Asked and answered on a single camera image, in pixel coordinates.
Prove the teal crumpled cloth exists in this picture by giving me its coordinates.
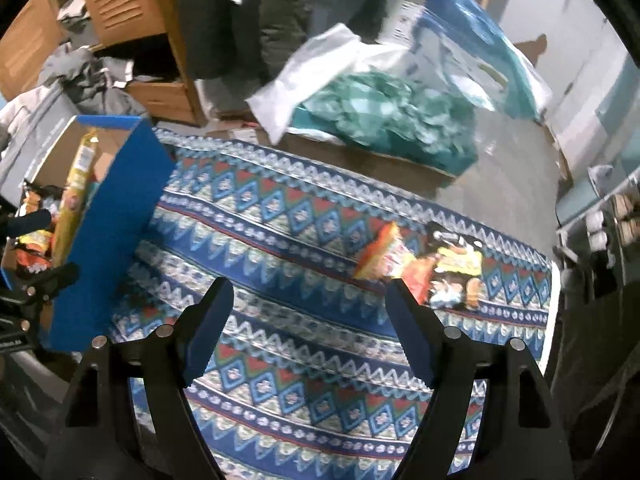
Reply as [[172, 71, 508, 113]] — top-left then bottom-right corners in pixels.
[[290, 72, 478, 176]]

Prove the wooden cabinet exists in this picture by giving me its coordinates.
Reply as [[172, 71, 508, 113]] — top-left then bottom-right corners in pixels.
[[0, 0, 208, 126]]

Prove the olive hanging coat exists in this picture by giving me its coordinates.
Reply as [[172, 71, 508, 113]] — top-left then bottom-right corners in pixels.
[[260, 0, 328, 68]]

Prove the blue cardboard box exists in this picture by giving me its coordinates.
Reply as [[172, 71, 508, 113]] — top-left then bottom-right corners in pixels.
[[0, 115, 176, 353]]

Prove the metal shoe rack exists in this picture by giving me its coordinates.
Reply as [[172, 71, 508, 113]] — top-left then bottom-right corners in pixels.
[[552, 165, 640, 311]]

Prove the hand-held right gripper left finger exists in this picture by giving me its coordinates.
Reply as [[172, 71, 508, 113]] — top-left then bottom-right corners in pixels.
[[42, 276, 235, 480]]

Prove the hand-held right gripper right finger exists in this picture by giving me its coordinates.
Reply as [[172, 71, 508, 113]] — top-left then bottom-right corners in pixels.
[[387, 279, 571, 480]]

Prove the blue white plastic bag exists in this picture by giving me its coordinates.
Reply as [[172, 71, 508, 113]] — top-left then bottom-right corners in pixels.
[[410, 0, 553, 121]]

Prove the grey storage box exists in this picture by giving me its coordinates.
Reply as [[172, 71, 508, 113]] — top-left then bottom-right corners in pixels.
[[0, 85, 81, 186]]

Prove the long yellow snack packet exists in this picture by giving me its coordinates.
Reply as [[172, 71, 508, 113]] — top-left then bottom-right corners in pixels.
[[52, 127, 101, 266]]

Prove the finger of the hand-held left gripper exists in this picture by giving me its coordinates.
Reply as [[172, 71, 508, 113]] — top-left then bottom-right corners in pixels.
[[0, 209, 54, 238], [15, 262, 81, 308]]

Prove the black cartoon snack packet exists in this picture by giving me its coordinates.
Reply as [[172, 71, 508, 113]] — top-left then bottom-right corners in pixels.
[[402, 220, 486, 311]]

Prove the grey clothes pile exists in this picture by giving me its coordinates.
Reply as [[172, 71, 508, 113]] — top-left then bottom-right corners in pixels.
[[37, 42, 151, 116]]

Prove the black hanging coat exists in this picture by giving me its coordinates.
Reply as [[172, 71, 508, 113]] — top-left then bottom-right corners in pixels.
[[177, 0, 268, 83]]

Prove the orange red snack packet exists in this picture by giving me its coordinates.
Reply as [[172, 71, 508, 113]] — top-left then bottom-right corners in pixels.
[[352, 221, 416, 281]]

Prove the white carton box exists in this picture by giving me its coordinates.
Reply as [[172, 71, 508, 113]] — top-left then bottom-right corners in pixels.
[[377, 0, 436, 48]]

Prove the black shoe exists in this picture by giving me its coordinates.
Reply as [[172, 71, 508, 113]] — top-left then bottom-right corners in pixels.
[[590, 252, 616, 281]]

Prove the blue patterned tablecloth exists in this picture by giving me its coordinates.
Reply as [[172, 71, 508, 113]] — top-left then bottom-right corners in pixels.
[[107, 127, 561, 480]]

